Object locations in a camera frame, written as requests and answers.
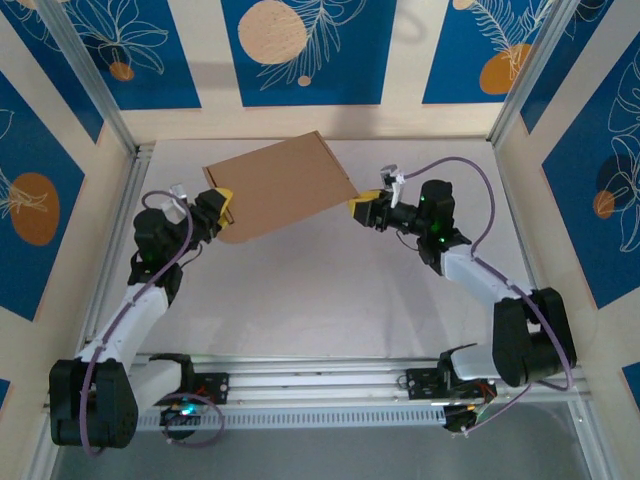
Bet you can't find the brown cardboard box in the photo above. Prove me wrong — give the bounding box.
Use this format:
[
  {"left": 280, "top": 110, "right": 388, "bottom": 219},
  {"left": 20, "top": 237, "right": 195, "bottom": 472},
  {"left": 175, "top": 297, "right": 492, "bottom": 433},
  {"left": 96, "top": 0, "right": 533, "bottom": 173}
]
[{"left": 201, "top": 130, "right": 361, "bottom": 246}]

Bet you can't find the aluminium left table rail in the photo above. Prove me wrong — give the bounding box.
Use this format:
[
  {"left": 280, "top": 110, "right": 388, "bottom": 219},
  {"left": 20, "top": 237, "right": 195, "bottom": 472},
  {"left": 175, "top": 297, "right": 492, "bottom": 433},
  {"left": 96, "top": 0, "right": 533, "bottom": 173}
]
[{"left": 69, "top": 144, "right": 156, "bottom": 371}]

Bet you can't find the aluminium table rail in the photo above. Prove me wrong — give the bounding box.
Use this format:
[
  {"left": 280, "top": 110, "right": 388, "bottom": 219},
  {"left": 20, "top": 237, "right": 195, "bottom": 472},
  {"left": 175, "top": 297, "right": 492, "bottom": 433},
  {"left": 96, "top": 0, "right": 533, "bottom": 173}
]
[
  {"left": 483, "top": 142, "right": 566, "bottom": 361},
  {"left": 69, "top": 144, "right": 156, "bottom": 371}
]

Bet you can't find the aluminium right table rail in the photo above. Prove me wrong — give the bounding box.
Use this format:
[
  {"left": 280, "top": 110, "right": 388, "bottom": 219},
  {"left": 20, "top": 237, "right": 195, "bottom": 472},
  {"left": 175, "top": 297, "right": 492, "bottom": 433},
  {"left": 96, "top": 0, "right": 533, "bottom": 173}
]
[{"left": 483, "top": 142, "right": 566, "bottom": 361}]

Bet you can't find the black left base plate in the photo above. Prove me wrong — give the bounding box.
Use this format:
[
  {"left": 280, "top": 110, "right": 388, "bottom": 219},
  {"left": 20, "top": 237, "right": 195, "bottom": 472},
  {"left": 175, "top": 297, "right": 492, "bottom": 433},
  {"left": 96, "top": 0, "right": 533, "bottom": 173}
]
[{"left": 164, "top": 372, "right": 231, "bottom": 407}]

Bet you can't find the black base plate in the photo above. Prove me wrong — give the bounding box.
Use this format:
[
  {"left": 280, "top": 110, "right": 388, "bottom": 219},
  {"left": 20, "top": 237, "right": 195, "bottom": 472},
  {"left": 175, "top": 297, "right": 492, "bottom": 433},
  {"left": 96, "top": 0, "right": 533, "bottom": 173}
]
[
  {"left": 405, "top": 367, "right": 497, "bottom": 402},
  {"left": 164, "top": 372, "right": 231, "bottom": 407}
]

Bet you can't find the aluminium left corner post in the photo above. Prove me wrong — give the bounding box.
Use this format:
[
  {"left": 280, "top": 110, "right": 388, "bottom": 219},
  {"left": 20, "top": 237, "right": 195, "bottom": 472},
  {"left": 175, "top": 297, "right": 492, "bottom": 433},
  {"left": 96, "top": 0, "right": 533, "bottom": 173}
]
[{"left": 37, "top": 0, "right": 144, "bottom": 159}]

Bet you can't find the aluminium corner post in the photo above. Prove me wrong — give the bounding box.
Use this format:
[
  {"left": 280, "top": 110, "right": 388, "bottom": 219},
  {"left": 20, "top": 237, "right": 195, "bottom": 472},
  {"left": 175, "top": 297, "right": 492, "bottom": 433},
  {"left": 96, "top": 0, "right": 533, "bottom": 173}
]
[
  {"left": 37, "top": 0, "right": 144, "bottom": 159},
  {"left": 484, "top": 0, "right": 616, "bottom": 151}
]

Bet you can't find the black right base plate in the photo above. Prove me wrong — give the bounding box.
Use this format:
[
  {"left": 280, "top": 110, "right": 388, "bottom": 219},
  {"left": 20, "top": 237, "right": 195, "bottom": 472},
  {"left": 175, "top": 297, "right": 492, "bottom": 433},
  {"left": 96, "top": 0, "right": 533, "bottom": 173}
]
[{"left": 405, "top": 367, "right": 497, "bottom": 402}]

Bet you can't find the aluminium right corner post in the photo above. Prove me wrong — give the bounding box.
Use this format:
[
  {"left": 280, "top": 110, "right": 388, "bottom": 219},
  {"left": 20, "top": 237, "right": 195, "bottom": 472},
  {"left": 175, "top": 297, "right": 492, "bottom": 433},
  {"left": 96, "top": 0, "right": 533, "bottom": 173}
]
[{"left": 484, "top": 0, "right": 616, "bottom": 151}]

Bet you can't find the long aluminium base rail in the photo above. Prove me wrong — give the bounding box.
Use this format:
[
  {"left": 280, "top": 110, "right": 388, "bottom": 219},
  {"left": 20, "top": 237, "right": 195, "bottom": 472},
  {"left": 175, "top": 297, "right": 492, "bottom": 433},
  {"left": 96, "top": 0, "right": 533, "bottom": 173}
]
[{"left": 42, "top": 352, "right": 594, "bottom": 414}]

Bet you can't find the grey slotted cable duct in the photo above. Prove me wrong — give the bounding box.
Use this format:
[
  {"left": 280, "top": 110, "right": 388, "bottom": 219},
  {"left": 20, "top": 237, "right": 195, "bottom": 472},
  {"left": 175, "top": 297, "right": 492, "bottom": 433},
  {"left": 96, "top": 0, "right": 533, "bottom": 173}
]
[{"left": 137, "top": 407, "right": 451, "bottom": 432}]

